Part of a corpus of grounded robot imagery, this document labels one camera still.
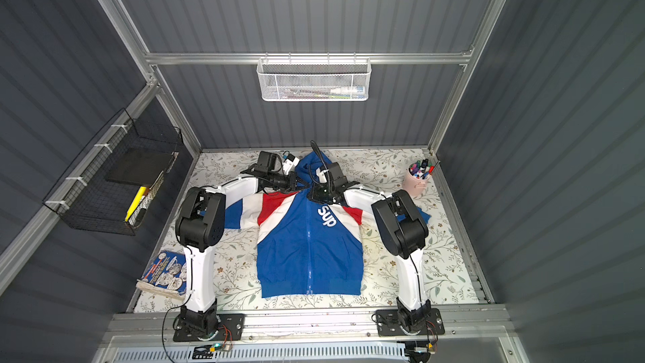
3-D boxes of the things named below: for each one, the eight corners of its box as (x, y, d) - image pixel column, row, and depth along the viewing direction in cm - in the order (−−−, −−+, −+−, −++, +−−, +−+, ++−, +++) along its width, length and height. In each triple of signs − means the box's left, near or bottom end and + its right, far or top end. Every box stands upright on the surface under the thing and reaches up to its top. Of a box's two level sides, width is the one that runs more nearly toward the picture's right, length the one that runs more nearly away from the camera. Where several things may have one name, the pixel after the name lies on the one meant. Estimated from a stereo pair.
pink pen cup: (403, 197, 106) (411, 176, 95) (399, 180, 111) (407, 159, 101) (426, 197, 106) (437, 176, 95) (421, 180, 111) (431, 159, 100)
